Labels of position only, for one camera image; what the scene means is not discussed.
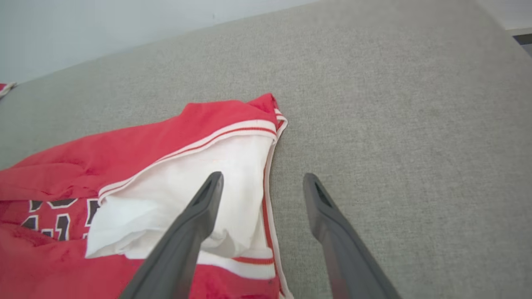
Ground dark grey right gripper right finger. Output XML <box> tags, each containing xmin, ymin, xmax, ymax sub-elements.
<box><xmin>303</xmin><ymin>173</ymin><xmax>401</xmax><ymax>299</ymax></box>

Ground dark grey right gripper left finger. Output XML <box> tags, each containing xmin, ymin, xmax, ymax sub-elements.
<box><xmin>118</xmin><ymin>172</ymin><xmax>224</xmax><ymax>299</ymax></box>

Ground red jersey with white trim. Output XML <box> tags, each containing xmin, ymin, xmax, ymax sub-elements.
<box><xmin>0</xmin><ymin>93</ymin><xmax>293</xmax><ymax>299</ymax></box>

